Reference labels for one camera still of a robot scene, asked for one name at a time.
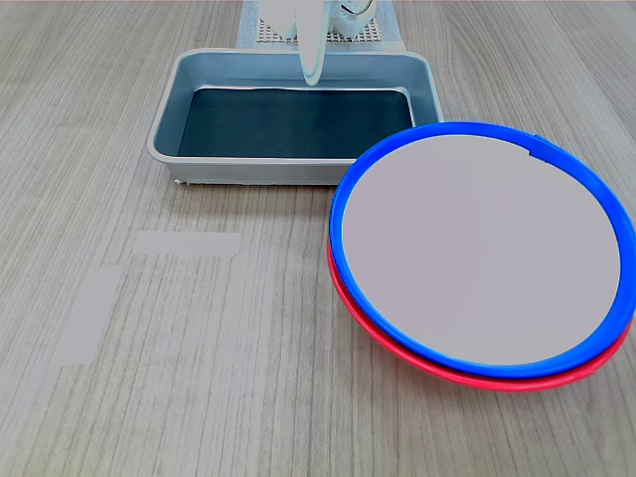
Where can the blue rimmed white plate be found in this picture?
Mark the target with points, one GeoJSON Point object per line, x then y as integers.
{"type": "Point", "coordinates": [477, 248]}

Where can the black mat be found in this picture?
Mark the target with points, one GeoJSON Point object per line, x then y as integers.
{"type": "Point", "coordinates": [298, 124]}

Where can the steel tray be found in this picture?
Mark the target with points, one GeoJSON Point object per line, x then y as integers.
{"type": "Point", "coordinates": [169, 104]}

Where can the pale tape strip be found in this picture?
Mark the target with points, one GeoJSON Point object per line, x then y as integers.
{"type": "Point", "coordinates": [189, 243]}
{"type": "Point", "coordinates": [87, 318]}

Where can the red rimmed white plate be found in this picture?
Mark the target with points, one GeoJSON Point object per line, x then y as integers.
{"type": "Point", "coordinates": [522, 385]}

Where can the pale perforated base plate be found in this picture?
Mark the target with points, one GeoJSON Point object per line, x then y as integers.
{"type": "Point", "coordinates": [371, 33]}

